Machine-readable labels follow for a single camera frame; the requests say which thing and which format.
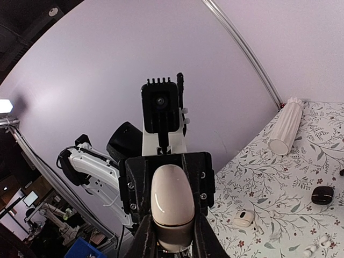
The white case with black dot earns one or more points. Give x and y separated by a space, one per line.
243 218

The floral patterned table mat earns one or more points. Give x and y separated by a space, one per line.
278 189

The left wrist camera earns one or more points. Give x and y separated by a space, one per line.
160 104

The blue plastic bin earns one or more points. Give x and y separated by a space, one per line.
82 248

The white ribbed vase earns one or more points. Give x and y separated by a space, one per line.
285 130

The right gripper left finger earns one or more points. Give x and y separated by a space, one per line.
144 243

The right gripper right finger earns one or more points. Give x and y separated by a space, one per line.
205 242

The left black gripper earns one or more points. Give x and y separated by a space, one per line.
136 175

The black round earbud case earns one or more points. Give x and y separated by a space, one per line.
322 195

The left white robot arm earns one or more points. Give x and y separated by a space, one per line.
98 173

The left aluminium frame post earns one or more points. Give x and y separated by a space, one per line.
231 29

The cream earbud charging case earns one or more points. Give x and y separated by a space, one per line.
172 207

